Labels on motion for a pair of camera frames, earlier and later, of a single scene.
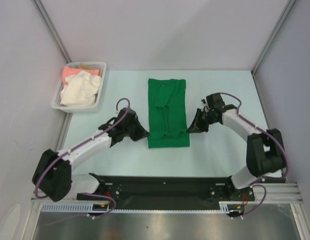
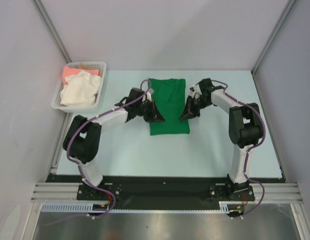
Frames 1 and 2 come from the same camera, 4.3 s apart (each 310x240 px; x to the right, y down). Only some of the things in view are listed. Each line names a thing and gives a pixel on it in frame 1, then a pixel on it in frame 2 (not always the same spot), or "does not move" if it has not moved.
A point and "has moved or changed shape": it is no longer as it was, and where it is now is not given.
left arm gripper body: (134, 131) -> (148, 112)
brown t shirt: (88, 66) does not move
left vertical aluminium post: (53, 31) does not move
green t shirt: (167, 120) has moved or changed shape
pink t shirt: (68, 70) does not move
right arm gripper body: (200, 120) -> (195, 105)
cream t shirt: (81, 89) does not move
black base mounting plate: (167, 188) does not move
